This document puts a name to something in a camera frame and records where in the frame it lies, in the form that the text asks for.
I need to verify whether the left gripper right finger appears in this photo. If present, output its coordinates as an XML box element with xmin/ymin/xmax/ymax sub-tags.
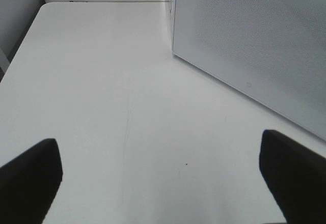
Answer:
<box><xmin>259</xmin><ymin>130</ymin><xmax>325</xmax><ymax>223</ymax></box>

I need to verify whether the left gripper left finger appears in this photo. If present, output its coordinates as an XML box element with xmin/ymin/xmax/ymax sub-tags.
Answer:
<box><xmin>1</xmin><ymin>138</ymin><xmax>63</xmax><ymax>223</ymax></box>

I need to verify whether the white microwave door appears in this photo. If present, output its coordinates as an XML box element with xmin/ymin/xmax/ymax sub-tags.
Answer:
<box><xmin>172</xmin><ymin>0</ymin><xmax>325</xmax><ymax>138</ymax></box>

